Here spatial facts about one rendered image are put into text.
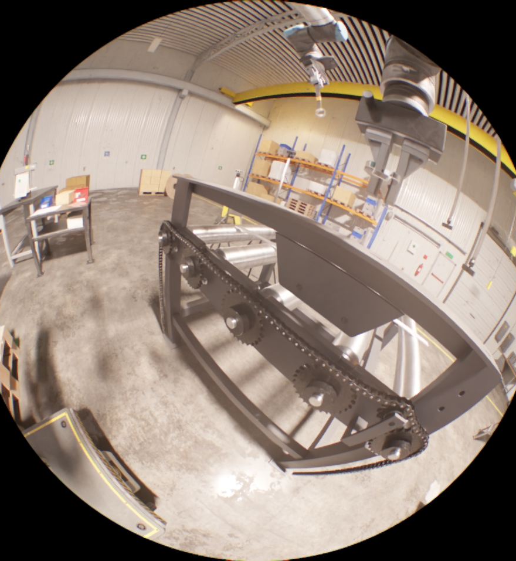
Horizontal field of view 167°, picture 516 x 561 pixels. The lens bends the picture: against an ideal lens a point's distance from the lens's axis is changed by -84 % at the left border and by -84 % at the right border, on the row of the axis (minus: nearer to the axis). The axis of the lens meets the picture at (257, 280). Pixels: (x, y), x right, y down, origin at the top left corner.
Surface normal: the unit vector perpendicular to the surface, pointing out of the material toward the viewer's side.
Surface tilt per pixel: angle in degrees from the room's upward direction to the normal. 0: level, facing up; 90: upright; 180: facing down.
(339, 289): 90
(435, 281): 90
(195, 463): 0
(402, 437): 90
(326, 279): 90
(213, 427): 0
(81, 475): 0
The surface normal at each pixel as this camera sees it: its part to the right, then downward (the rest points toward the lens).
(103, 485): 0.28, -0.82
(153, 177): 0.64, 0.55
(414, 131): -0.67, 0.21
